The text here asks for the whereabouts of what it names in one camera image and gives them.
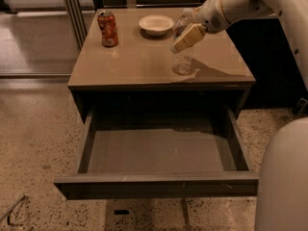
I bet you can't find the crushed orange soda can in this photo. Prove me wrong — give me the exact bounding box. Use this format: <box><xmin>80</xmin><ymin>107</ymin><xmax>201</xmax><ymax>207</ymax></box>
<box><xmin>97</xmin><ymin>10</ymin><xmax>118</xmax><ymax>47</ymax></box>

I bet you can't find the small black floor object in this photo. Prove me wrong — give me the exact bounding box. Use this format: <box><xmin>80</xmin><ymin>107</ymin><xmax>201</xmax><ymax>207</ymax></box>
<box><xmin>114</xmin><ymin>210</ymin><xmax>130</xmax><ymax>215</ymax></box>

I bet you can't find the clear plastic water bottle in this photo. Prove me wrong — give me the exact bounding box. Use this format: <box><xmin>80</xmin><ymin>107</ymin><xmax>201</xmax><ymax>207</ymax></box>
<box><xmin>172</xmin><ymin>8</ymin><xmax>194</xmax><ymax>75</ymax></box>

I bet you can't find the grey rod on floor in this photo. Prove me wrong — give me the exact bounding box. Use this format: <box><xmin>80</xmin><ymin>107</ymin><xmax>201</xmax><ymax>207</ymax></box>
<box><xmin>0</xmin><ymin>194</ymin><xmax>26</xmax><ymax>221</ymax></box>

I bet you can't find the white bowl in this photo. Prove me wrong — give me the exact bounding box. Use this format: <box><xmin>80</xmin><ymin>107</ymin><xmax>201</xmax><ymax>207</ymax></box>
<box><xmin>139</xmin><ymin>14</ymin><xmax>174</xmax><ymax>37</ymax></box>

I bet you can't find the open grey top drawer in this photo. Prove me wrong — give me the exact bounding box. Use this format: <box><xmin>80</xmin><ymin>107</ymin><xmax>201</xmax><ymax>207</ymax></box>
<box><xmin>54</xmin><ymin>108</ymin><xmax>259</xmax><ymax>200</ymax></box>

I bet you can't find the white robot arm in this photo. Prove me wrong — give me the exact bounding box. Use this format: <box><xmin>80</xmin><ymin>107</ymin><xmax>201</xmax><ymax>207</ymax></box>
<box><xmin>171</xmin><ymin>0</ymin><xmax>308</xmax><ymax>231</ymax></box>

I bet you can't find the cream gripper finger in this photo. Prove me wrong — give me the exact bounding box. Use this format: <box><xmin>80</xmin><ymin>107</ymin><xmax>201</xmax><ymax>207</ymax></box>
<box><xmin>170</xmin><ymin>23</ymin><xmax>206</xmax><ymax>54</ymax></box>

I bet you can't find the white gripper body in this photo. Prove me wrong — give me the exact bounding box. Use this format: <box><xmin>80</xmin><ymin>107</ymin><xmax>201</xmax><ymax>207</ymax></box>
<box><xmin>193</xmin><ymin>0</ymin><xmax>231</xmax><ymax>34</ymax></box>

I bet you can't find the grey drawer cabinet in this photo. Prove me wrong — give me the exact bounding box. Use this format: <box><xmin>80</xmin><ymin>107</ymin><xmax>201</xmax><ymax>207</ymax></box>
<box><xmin>68</xmin><ymin>8</ymin><xmax>255</xmax><ymax>117</ymax></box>

